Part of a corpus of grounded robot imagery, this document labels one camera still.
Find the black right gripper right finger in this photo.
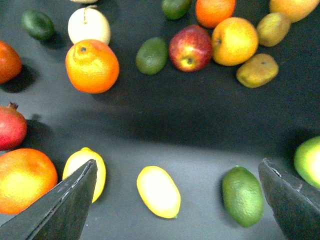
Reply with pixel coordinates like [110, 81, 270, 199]
[258, 158, 320, 240]

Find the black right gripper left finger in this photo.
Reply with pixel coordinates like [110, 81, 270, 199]
[0, 159, 98, 240]

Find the yellow lemon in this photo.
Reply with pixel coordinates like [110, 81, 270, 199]
[136, 165, 181, 219]
[62, 147, 107, 203]

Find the green apple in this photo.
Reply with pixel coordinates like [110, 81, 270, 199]
[293, 136, 320, 189]

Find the front orange tangerine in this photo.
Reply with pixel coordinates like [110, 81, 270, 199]
[0, 148, 58, 215]

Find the green lime front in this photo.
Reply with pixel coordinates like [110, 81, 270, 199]
[222, 166, 264, 228]

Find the green lime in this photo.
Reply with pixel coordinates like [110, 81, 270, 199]
[161, 0, 192, 20]
[222, 166, 264, 228]
[135, 37, 169, 75]

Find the red pomegranate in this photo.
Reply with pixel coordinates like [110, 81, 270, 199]
[0, 102, 28, 151]

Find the brown kiwi lower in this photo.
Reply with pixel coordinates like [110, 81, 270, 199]
[236, 53, 279, 89]

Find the brown kiwi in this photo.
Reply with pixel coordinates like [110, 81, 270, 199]
[256, 12, 292, 47]
[236, 53, 279, 89]

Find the large bumpy orange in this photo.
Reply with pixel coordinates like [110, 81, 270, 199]
[65, 39, 120, 94]

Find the orange persimmon with green calyx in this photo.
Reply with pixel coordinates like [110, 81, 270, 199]
[0, 40, 22, 84]

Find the yellow orange fruit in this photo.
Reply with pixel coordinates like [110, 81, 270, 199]
[211, 17, 259, 67]

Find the brown kiwi upper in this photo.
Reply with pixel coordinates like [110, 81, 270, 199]
[256, 12, 292, 47]

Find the green lime lower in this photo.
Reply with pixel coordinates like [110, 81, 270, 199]
[135, 37, 169, 75]

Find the dark green avocado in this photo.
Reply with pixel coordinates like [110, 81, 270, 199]
[21, 9, 55, 42]

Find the red apple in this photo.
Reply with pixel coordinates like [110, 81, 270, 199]
[168, 24, 212, 73]

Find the white pear centre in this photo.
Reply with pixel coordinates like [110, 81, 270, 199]
[67, 5, 111, 45]

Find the white pear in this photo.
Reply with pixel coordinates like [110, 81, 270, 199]
[70, 0, 98, 4]
[67, 5, 111, 45]

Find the yellow fruit far right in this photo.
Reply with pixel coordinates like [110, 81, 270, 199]
[269, 0, 320, 23]

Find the small orange back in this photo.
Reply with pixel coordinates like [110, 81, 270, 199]
[195, 0, 236, 29]

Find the white pear left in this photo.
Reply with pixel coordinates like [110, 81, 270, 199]
[70, 0, 98, 4]

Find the green lime upper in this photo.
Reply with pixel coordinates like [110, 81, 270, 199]
[161, 0, 192, 20]

